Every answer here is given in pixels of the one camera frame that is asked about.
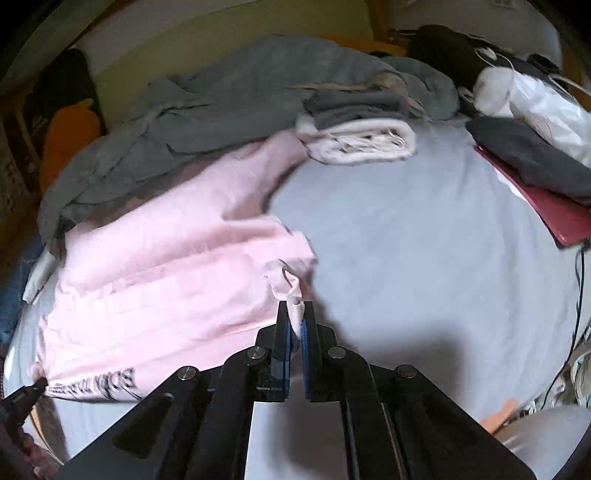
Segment orange pillow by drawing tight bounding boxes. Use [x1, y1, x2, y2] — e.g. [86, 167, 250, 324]
[39, 99, 102, 195]

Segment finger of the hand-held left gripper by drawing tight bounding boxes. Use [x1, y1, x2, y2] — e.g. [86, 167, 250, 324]
[0, 377, 49, 437]

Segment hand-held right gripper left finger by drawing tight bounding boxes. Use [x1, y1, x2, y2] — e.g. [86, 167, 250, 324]
[55, 302, 293, 480]

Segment light grey bed sheet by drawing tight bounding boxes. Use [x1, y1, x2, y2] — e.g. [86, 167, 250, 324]
[4, 115, 588, 480]

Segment person's left hand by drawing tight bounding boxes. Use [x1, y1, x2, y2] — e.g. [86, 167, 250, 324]
[11, 429, 63, 480]

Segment white earphone cable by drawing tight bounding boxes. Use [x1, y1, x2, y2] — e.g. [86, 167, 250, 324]
[475, 44, 591, 95]

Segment dark grey garment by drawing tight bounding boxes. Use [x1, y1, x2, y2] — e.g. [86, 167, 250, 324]
[466, 115, 591, 205]

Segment yellow-green panel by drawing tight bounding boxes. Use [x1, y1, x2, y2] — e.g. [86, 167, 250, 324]
[92, 0, 376, 77]

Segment blue cloth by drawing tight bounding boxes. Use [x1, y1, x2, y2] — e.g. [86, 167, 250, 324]
[0, 231, 43, 343]

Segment white plastic bag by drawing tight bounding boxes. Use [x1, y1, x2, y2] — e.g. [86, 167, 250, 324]
[475, 67, 591, 161]

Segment folded dark grey cloth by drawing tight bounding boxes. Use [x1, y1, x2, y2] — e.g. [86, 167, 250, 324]
[305, 90, 411, 131]

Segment person's grey pants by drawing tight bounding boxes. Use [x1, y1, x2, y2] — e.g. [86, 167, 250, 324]
[498, 401, 591, 480]

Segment grey crumpled cloth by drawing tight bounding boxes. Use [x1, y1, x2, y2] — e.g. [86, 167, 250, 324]
[39, 37, 460, 252]

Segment black cable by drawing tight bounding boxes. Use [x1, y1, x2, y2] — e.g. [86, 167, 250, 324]
[540, 240, 591, 412]

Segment pink t-shirt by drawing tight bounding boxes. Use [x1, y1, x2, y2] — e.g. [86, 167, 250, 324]
[28, 131, 319, 401]

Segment folded white cloth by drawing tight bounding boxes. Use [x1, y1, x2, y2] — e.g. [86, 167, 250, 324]
[295, 115, 419, 165]

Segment beige fabric strap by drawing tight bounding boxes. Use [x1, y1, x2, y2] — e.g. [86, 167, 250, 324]
[288, 73, 409, 95]

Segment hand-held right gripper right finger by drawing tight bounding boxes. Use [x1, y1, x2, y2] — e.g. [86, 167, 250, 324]
[301, 302, 539, 480]

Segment red laptop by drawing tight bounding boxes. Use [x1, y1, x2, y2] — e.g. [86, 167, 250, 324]
[473, 144, 591, 248]

